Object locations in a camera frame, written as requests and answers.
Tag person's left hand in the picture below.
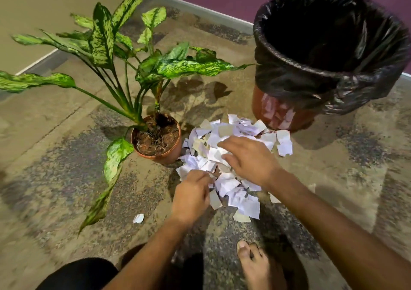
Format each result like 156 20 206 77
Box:
171 170 214 226

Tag person's right hand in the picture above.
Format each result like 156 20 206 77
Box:
217 136 285 188

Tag pile of white paper scraps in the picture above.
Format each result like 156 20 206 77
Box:
176 114 293 223

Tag person's left forearm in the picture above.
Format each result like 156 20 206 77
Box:
103 215 191 290

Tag person's right forearm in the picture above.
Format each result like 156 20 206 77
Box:
266 170 411 290

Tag brown plastic plant pot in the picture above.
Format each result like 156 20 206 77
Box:
130 113 182 166

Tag reddish brown trash bin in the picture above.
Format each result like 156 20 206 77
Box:
252 84 322 132

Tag person's bare foot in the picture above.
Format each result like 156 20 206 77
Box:
237 240 287 290

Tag black plastic garbage bag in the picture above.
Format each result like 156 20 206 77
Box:
253 0 411 116

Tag grey skirting board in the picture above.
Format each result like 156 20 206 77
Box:
0 48 72 102
150 0 255 36

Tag person's black shorts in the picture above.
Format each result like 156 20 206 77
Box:
35 257 119 290

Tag green variegated leafy plant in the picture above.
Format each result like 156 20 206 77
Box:
0 0 256 236

